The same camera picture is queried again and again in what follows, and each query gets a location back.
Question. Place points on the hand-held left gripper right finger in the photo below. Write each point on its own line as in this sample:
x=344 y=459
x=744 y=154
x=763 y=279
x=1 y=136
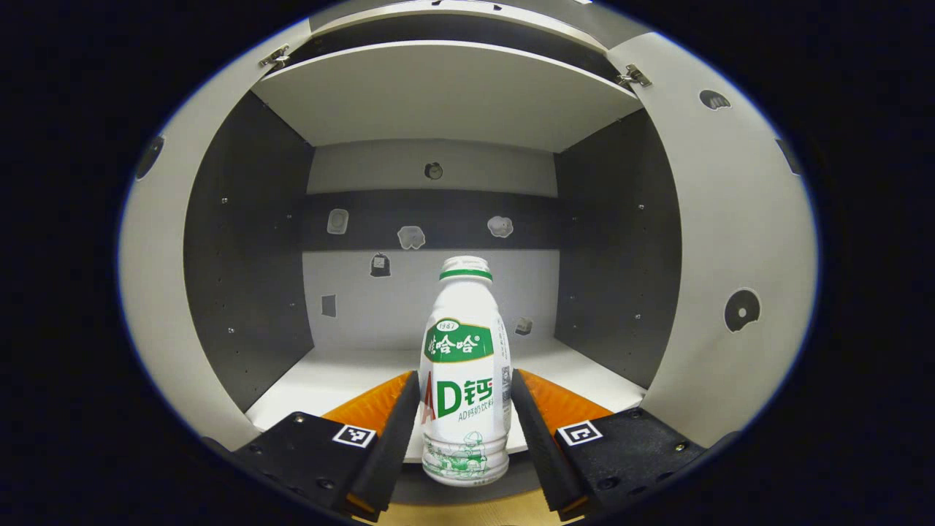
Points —
x=540 y=453

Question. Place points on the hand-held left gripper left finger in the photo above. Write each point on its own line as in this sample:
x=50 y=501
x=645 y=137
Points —
x=391 y=453

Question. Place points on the white green label drink bottle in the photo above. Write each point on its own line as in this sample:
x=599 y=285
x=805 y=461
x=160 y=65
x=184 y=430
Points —
x=464 y=409

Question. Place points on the white cabinet shelf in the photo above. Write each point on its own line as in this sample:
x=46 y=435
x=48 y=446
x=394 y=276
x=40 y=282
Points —
x=438 y=95
x=329 y=380

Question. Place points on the white cabinet body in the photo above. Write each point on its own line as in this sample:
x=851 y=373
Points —
x=248 y=277

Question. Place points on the metal door hinge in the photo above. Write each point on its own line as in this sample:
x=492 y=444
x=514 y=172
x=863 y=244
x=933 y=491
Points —
x=633 y=75
x=275 y=56

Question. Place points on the white cabinet flap door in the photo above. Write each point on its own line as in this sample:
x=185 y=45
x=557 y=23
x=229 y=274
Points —
x=453 y=9

